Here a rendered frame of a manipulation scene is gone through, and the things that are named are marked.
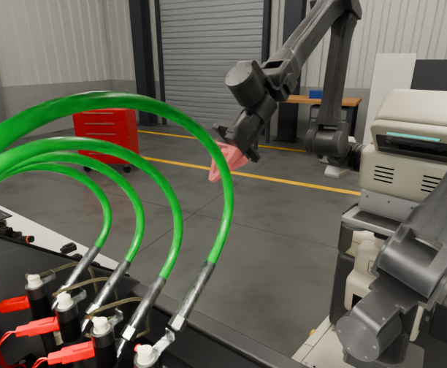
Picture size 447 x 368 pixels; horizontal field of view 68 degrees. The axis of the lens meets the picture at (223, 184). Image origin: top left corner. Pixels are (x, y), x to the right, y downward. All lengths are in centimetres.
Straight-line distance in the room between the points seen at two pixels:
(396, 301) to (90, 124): 445
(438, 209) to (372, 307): 14
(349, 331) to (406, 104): 65
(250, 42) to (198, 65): 129
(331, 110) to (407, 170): 26
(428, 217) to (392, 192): 58
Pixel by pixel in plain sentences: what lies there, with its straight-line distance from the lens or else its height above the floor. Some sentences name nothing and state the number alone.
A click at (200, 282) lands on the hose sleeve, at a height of 118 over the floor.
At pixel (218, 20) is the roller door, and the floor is 221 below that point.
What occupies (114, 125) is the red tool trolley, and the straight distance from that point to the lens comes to 458.
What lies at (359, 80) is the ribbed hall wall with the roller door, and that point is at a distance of 652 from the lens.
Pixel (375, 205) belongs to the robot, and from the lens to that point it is 106.
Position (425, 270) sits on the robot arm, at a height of 123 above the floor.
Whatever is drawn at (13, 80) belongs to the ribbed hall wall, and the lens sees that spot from 775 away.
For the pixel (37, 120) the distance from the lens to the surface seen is 26.
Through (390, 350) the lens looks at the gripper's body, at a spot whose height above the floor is 109.
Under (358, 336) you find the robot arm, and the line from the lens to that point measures 47.
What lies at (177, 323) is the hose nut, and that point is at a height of 115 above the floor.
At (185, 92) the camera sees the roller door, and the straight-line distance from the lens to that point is 775.
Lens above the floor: 146
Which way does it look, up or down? 21 degrees down
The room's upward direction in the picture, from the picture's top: straight up
